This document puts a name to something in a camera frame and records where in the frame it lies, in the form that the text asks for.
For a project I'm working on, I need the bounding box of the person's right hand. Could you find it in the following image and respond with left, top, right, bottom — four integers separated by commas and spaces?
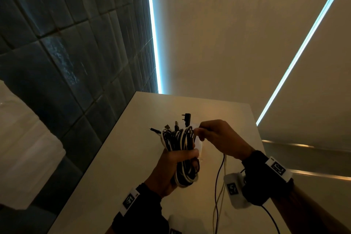
193, 119, 256, 162

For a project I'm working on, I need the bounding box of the person's left hand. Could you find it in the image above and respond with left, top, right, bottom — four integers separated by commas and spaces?
144, 148, 200, 199

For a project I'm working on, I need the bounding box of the bundle of black white cables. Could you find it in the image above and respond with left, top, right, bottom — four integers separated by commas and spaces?
162, 113, 201, 188

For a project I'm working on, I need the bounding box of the black left wristband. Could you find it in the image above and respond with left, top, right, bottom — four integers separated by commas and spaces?
111, 183, 170, 234

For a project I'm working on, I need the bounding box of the black wristband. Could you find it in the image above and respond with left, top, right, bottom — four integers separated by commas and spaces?
111, 183, 170, 234
241, 150, 294, 206

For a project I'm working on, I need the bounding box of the white table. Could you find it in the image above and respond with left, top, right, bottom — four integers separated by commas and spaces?
48, 91, 291, 234

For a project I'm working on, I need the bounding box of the black right wristband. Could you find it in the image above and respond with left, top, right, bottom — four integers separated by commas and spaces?
241, 150, 294, 206

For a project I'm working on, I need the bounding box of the metal trim strip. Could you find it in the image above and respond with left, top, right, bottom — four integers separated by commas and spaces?
290, 169, 351, 182
262, 140, 314, 148

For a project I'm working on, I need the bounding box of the blue LED light strip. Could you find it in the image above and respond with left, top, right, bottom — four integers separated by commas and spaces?
256, 0, 351, 127
145, 0, 163, 94

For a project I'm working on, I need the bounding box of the white cushion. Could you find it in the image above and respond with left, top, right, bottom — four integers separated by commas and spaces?
0, 79, 66, 210

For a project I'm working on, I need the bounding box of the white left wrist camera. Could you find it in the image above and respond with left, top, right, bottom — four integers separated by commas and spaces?
167, 214, 192, 234

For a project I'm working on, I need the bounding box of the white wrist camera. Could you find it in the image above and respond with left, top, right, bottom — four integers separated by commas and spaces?
167, 214, 192, 234
223, 172, 252, 210

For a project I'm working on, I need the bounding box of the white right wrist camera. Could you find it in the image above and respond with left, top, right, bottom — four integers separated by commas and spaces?
223, 172, 252, 210

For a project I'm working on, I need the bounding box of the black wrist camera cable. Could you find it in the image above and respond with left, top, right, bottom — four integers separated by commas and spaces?
260, 205, 281, 234

